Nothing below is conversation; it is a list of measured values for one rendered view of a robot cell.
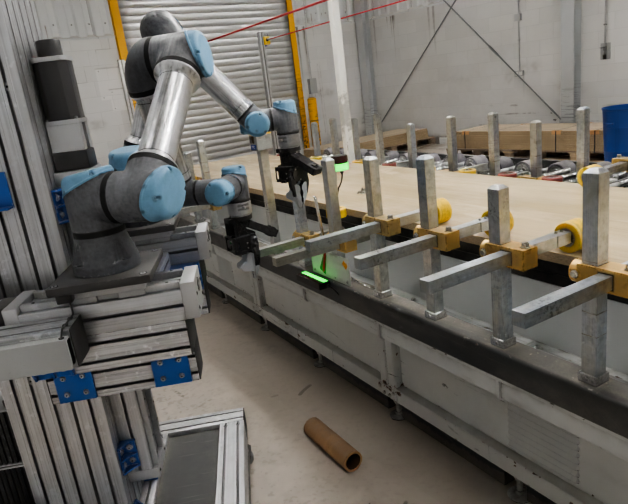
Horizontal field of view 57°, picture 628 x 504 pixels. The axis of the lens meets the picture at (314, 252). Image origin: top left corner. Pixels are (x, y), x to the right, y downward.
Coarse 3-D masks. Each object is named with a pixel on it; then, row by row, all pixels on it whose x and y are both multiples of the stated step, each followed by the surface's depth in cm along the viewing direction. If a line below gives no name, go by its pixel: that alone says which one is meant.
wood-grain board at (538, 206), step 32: (224, 160) 446; (256, 160) 420; (320, 160) 377; (256, 192) 301; (320, 192) 269; (352, 192) 259; (384, 192) 250; (416, 192) 242; (448, 192) 234; (480, 192) 227; (512, 192) 220; (544, 192) 213; (576, 192) 207; (416, 224) 194; (448, 224) 187; (544, 224) 174; (544, 256) 152; (576, 256) 144; (608, 256) 141
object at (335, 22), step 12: (336, 0) 334; (336, 12) 335; (336, 24) 337; (336, 36) 338; (336, 48) 340; (336, 60) 343; (336, 72) 346; (348, 96) 350; (348, 108) 351; (348, 120) 353; (348, 132) 354; (348, 144) 356; (348, 156) 358
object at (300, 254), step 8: (360, 240) 205; (304, 248) 196; (328, 248) 198; (336, 248) 200; (280, 256) 190; (288, 256) 191; (296, 256) 192; (304, 256) 194; (312, 256) 196; (280, 264) 190
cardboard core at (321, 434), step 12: (312, 420) 236; (312, 432) 231; (324, 432) 227; (324, 444) 224; (336, 444) 219; (348, 444) 219; (336, 456) 216; (348, 456) 212; (360, 456) 215; (348, 468) 214
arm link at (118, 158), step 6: (114, 150) 177; (120, 150) 176; (126, 150) 175; (132, 150) 174; (108, 156) 175; (114, 156) 172; (120, 156) 172; (126, 156) 172; (108, 162) 176; (114, 162) 173; (120, 162) 172; (126, 162) 172; (114, 168) 173; (120, 168) 172
